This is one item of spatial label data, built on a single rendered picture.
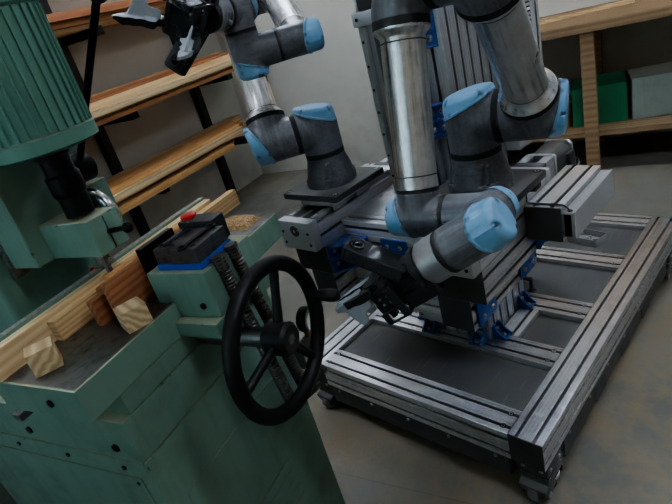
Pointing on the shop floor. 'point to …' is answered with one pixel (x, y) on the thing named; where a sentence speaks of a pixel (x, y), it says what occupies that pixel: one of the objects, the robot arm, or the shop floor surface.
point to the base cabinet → (187, 459)
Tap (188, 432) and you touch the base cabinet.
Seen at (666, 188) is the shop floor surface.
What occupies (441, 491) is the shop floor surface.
